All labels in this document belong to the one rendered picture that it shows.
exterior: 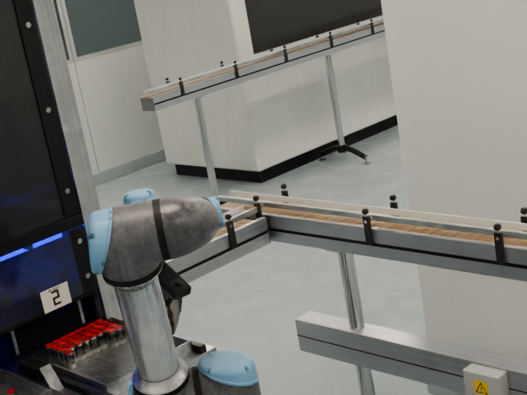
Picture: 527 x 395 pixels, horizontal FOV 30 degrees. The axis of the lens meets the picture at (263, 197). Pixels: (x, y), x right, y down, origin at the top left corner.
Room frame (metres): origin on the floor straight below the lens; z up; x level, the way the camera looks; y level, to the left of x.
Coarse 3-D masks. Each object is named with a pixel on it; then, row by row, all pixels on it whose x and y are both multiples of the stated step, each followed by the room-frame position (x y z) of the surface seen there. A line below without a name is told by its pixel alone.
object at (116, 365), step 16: (112, 320) 2.50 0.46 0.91; (176, 336) 2.29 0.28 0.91; (112, 352) 2.34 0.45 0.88; (128, 352) 2.33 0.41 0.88; (176, 352) 2.22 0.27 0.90; (192, 352) 2.25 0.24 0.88; (64, 368) 2.22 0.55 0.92; (80, 368) 2.28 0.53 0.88; (96, 368) 2.26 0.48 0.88; (112, 368) 2.24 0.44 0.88; (128, 368) 2.23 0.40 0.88; (96, 384) 2.11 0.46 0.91; (112, 384) 2.09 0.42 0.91
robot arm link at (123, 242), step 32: (96, 224) 1.71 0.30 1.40; (128, 224) 1.71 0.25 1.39; (160, 224) 1.70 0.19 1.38; (96, 256) 1.69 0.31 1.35; (128, 256) 1.70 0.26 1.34; (160, 256) 1.71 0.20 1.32; (128, 288) 1.72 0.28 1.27; (160, 288) 1.79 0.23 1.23; (128, 320) 1.77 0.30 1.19; (160, 320) 1.78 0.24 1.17; (160, 352) 1.79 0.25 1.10; (128, 384) 1.87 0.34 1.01; (160, 384) 1.81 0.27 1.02; (192, 384) 1.84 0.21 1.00
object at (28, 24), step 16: (16, 0) 2.51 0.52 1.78; (16, 16) 2.51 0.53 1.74; (32, 16) 2.53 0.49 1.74; (32, 32) 2.53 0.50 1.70; (32, 48) 2.52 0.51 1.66; (32, 64) 2.51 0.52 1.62; (32, 80) 2.51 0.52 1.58; (48, 80) 2.54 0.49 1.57; (48, 96) 2.53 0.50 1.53; (48, 112) 2.52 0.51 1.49; (48, 128) 2.51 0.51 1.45; (48, 144) 2.51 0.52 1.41; (64, 160) 2.53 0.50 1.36; (64, 176) 2.52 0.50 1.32; (64, 192) 2.52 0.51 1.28; (64, 208) 2.51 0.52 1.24; (80, 240) 2.52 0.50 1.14; (80, 256) 2.51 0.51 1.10; (80, 272) 2.51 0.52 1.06
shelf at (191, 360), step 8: (80, 328) 2.55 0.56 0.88; (32, 352) 2.45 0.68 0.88; (40, 352) 2.44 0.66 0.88; (208, 352) 2.25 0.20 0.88; (16, 360) 2.41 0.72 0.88; (24, 360) 2.40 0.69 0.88; (48, 360) 2.37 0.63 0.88; (184, 360) 2.22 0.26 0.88; (192, 360) 2.22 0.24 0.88; (8, 368) 2.36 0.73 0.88; (16, 368) 2.35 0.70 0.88; (24, 376) 2.30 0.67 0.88; (32, 376) 2.29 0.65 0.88
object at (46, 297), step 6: (66, 282) 2.47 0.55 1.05; (54, 288) 2.45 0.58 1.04; (60, 288) 2.46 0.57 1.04; (66, 288) 2.47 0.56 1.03; (42, 294) 2.42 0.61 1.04; (48, 294) 2.43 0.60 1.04; (54, 294) 2.44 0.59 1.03; (60, 294) 2.46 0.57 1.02; (66, 294) 2.47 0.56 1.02; (42, 300) 2.42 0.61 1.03; (48, 300) 2.43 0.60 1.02; (60, 300) 2.45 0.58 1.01; (66, 300) 2.46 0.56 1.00; (48, 306) 2.43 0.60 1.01; (54, 306) 2.44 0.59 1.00; (60, 306) 2.45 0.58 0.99; (48, 312) 2.42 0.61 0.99
